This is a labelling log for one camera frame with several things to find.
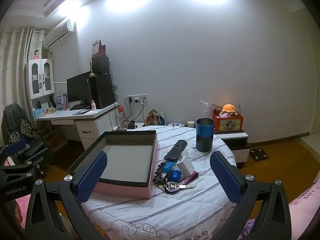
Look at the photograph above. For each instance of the blue and black cup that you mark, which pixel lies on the blue and black cup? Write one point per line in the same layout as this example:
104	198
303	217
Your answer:
205	140

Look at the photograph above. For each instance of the white charger plug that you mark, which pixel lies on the white charger plug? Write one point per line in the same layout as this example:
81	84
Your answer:
186	167

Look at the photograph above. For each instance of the white air conditioner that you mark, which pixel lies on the white air conditioner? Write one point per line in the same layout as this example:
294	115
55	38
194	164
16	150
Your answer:
57	33

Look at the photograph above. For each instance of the blue key tag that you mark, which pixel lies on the blue key tag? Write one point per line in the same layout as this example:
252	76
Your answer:
170	167

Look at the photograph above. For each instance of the orange plush toy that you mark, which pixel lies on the orange plush toy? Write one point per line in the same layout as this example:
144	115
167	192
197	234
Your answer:
228	109

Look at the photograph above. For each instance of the white desk with drawers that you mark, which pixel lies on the white desk with drawers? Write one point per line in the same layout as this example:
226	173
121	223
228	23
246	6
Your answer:
90	127

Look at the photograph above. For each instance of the leopard print cloth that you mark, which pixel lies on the leopard print cloth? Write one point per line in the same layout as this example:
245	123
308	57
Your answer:
17	132

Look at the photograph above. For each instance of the pink printed quilt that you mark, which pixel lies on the pink printed quilt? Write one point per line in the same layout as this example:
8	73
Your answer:
300	205

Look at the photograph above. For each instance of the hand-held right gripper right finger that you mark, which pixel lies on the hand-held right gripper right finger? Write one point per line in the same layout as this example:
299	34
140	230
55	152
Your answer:
225	180

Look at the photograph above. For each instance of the colourful snack bag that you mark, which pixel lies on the colourful snack bag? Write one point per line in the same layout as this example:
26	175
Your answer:
152	118

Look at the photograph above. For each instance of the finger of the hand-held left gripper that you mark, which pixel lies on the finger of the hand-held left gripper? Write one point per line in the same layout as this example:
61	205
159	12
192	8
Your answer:
15	148

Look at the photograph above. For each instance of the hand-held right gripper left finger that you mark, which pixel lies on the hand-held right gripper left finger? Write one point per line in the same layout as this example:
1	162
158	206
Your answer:
91	177

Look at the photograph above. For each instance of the pink doll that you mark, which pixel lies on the pink doll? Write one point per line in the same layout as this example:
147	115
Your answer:
36	55

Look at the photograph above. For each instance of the cream telephone handset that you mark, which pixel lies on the cream telephone handset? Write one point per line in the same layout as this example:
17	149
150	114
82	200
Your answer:
92	67

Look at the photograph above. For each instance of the black speaker box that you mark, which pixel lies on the black speaker box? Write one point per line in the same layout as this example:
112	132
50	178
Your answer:
101	65

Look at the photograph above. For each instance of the black computer tower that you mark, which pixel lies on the black computer tower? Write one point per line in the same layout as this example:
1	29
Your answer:
101	92

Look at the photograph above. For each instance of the white and blue packet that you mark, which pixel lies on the white and blue packet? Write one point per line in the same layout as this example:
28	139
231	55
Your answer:
176	124

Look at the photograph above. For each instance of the red paper bag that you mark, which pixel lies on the red paper bag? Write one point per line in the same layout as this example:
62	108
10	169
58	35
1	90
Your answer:
102	51

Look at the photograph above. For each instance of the white lint roller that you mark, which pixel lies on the white lint roller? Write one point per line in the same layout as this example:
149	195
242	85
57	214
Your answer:
115	129

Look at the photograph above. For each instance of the white and black nightstand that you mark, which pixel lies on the white and black nightstand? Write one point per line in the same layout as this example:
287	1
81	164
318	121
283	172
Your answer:
237	147

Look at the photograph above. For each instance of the clear bottle with red cap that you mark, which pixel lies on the clear bottle with red cap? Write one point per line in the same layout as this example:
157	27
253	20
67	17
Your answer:
121	117

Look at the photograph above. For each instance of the pink blanket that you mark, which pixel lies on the pink blanket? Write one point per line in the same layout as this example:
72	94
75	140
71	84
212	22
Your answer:
17	210

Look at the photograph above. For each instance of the black keyboard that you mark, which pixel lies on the black keyboard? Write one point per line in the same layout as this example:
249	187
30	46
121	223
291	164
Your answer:
78	107

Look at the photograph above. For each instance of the black computer monitor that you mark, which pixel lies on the black computer monitor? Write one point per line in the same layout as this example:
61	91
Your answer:
78	87

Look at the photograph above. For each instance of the black remote control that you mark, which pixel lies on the black remote control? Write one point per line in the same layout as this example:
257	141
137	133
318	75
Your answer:
175	150

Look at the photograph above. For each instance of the small black device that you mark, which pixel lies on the small black device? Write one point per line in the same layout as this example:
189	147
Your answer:
131	125

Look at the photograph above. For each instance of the pale curtains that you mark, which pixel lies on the pale curtains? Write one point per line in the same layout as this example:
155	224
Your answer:
12	67

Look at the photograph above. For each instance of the black car key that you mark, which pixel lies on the black car key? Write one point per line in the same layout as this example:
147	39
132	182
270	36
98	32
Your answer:
172	187

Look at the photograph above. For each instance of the pink and white bottle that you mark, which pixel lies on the pink and white bottle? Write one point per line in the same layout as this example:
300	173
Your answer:
93	105

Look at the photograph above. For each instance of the white glass-door cabinet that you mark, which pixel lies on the white glass-door cabinet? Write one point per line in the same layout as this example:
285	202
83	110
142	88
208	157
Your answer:
35	90

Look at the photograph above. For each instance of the black office chair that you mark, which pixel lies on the black office chair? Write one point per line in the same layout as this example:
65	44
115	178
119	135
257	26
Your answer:
35	152

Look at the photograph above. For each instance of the dark jacket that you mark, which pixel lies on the dark jacket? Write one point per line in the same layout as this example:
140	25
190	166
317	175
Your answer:
12	115

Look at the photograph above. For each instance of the white paper cup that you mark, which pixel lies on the white paper cup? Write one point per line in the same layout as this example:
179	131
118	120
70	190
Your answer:
191	124

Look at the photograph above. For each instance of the teal bag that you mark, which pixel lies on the teal bag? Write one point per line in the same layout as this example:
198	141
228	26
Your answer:
162	119

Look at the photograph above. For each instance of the black bathroom scale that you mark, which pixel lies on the black bathroom scale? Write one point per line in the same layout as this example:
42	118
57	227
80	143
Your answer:
258	154

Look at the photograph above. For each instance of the red printed box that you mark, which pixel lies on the red printed box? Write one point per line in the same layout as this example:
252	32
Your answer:
228	125

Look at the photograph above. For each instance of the white wall socket strip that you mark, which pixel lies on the white wall socket strip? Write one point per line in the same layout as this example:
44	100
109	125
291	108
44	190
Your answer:
137	98

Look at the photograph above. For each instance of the blue and white carton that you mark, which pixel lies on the blue and white carton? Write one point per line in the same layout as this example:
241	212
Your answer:
59	102

